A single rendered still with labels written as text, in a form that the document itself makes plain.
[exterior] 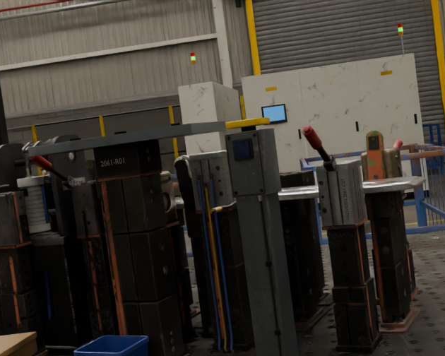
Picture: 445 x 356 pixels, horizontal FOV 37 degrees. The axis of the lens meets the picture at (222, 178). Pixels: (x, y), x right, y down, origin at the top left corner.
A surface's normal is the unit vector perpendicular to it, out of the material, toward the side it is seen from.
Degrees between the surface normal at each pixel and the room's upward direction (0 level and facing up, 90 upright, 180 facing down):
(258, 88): 90
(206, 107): 90
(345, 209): 90
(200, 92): 90
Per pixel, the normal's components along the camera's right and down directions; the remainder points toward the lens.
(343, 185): -0.44, 0.11
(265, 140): 0.89, -0.09
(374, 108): -0.11, 0.07
